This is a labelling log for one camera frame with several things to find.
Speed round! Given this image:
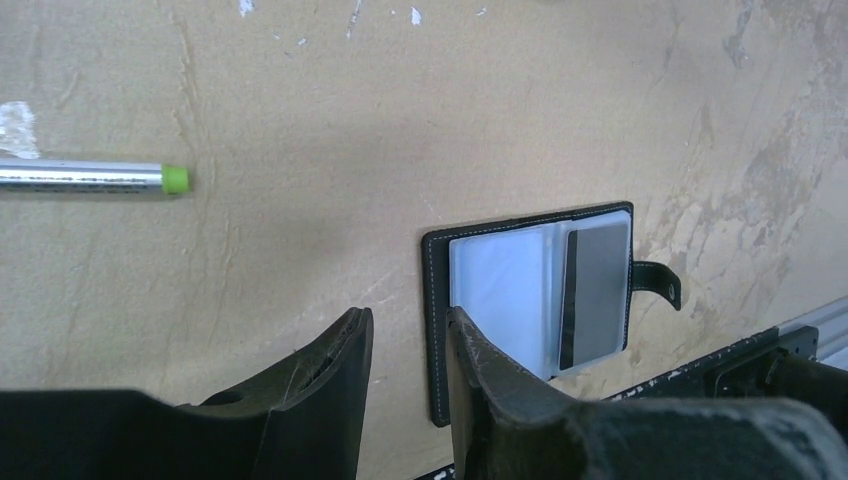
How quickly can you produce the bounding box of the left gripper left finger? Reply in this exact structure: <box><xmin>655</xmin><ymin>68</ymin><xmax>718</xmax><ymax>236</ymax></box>
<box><xmin>1</xmin><ymin>308</ymin><xmax>374</xmax><ymax>479</ymax></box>

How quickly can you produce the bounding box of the silver green-capped marker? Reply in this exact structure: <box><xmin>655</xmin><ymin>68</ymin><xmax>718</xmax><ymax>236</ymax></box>
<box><xmin>1</xmin><ymin>159</ymin><xmax>191</xmax><ymax>195</ymax></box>

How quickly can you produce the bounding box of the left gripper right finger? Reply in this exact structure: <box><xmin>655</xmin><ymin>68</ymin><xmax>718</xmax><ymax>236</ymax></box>
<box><xmin>445</xmin><ymin>305</ymin><xmax>848</xmax><ymax>480</ymax></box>

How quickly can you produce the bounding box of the black leather card holder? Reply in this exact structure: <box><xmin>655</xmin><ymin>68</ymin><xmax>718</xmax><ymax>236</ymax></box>
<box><xmin>420</xmin><ymin>201</ymin><xmax>683</xmax><ymax>427</ymax></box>

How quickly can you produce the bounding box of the aluminium frame rail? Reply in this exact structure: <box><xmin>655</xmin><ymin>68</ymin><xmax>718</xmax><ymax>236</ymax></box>
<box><xmin>778</xmin><ymin>296</ymin><xmax>847</xmax><ymax>371</ymax></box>

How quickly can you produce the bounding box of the dark credit card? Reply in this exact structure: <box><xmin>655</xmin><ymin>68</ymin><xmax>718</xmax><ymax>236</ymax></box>
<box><xmin>558</xmin><ymin>219</ymin><xmax>630</xmax><ymax>372</ymax></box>

